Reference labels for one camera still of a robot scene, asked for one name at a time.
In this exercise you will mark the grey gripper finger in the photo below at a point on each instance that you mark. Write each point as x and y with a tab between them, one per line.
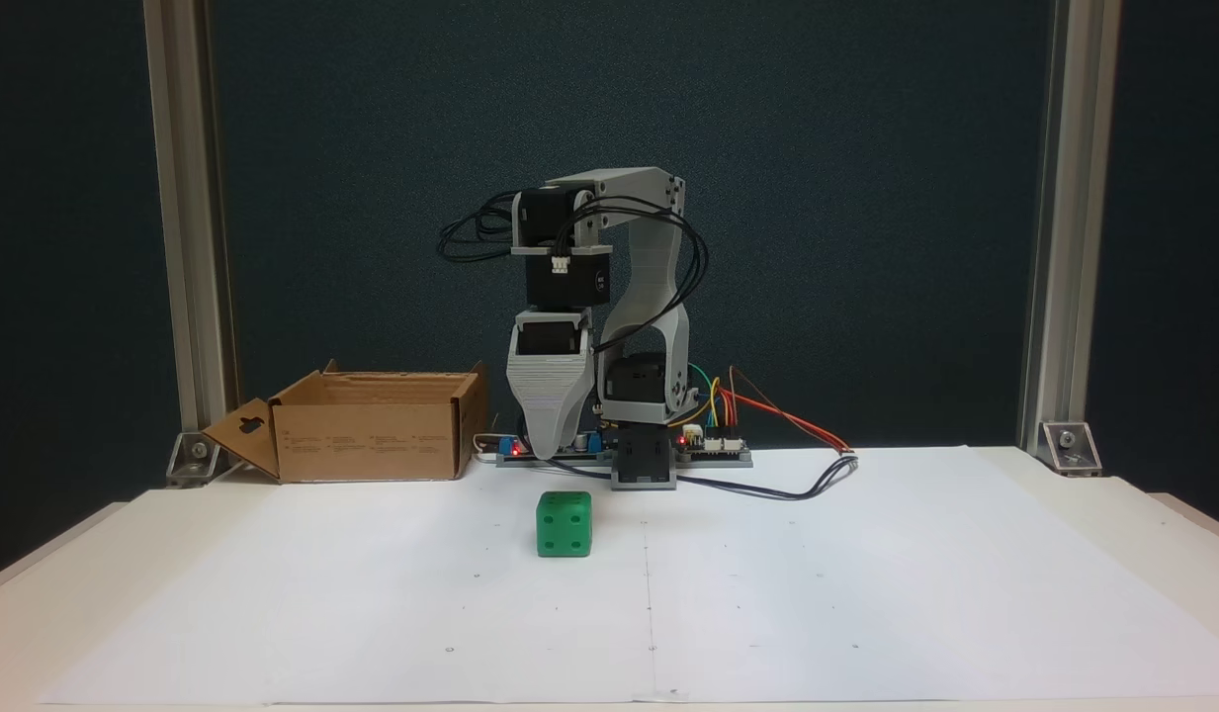
550	405

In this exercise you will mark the green die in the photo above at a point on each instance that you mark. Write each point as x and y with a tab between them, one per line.
565	526

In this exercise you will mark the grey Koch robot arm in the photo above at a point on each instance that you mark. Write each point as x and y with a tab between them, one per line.
658	277

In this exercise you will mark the blue circuit board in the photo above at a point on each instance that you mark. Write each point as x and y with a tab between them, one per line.
594	452

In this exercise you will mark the circuit board with white connectors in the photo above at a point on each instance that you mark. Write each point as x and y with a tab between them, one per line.
713	450

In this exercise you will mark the open cardboard box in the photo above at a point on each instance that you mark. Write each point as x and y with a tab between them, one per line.
367	440

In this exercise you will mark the metal corner bracket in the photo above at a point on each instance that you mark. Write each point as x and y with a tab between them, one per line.
194	460
1069	445

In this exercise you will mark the aluminium frame post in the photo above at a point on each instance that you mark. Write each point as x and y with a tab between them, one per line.
1069	198
189	198

